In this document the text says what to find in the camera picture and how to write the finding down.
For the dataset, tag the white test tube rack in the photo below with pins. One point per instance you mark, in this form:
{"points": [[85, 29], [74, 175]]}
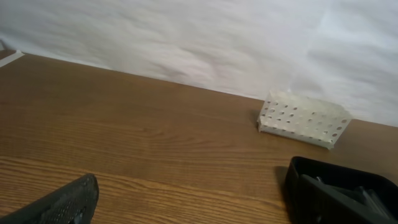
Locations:
{"points": [[295, 121]]}

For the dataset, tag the black tray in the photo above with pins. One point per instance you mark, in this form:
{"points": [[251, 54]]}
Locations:
{"points": [[342, 174]]}

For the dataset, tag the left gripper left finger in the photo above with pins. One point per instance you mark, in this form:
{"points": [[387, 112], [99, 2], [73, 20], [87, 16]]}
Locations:
{"points": [[62, 208]]}

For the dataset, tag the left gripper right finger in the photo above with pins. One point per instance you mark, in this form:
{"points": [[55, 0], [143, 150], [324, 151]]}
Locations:
{"points": [[326, 208]]}

